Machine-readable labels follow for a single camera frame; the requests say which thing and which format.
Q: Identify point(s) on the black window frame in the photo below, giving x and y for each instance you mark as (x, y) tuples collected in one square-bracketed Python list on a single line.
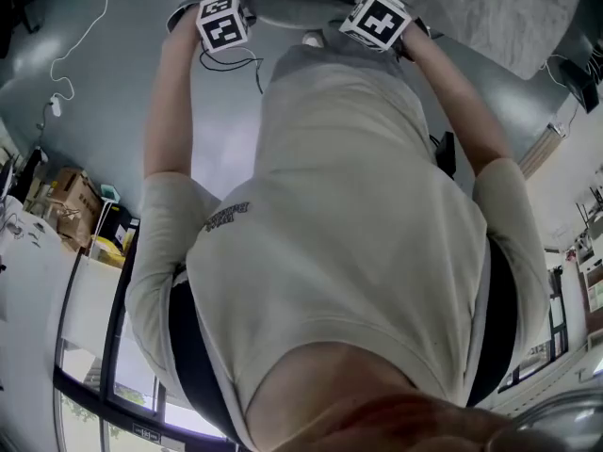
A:
[(120, 309)]

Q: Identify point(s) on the white desk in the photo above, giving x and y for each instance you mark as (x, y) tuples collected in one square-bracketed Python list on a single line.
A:
[(33, 276)]

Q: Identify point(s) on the person's grey trousers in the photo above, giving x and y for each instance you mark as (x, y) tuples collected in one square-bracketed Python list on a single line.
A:
[(330, 61)]

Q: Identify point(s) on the white power adapter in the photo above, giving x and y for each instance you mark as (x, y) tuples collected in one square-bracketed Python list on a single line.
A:
[(56, 106)]

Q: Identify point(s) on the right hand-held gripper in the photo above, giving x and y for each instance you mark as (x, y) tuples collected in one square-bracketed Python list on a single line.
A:
[(377, 19)]

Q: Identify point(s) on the person's neck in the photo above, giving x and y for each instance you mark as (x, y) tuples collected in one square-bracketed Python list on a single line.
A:
[(330, 379)]

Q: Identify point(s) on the black box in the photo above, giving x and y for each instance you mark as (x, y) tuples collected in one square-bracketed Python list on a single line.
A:
[(577, 83)]

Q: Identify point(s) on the person's beige t-shirt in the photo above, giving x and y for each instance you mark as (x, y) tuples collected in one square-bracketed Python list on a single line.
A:
[(353, 229)]

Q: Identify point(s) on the yellow bin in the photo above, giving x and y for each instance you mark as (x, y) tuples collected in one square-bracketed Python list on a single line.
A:
[(108, 252)]

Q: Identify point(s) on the white power strip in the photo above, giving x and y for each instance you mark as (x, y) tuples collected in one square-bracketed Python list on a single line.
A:
[(539, 151)]

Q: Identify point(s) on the person's right forearm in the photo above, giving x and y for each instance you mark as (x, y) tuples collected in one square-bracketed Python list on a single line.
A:
[(452, 101)]

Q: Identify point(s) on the white cloth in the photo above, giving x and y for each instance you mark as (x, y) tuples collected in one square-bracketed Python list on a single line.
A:
[(292, 14)]

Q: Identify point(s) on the teal lidded white box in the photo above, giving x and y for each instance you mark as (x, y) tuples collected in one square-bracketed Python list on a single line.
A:
[(109, 193)]

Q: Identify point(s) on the person's left forearm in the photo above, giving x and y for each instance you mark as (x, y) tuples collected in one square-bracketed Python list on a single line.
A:
[(169, 111)]

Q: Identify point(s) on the cardboard box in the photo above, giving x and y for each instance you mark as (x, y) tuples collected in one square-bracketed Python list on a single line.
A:
[(75, 196)]

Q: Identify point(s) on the black hip pack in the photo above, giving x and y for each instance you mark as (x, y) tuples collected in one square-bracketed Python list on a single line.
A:
[(445, 153)]

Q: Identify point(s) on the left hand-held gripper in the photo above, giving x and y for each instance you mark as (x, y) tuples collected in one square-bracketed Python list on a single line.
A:
[(221, 21)]

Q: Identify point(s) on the person's white shoe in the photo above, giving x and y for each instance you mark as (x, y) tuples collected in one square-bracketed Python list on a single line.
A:
[(313, 39)]

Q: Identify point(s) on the round white table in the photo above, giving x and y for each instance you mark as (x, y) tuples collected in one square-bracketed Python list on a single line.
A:
[(494, 31)]

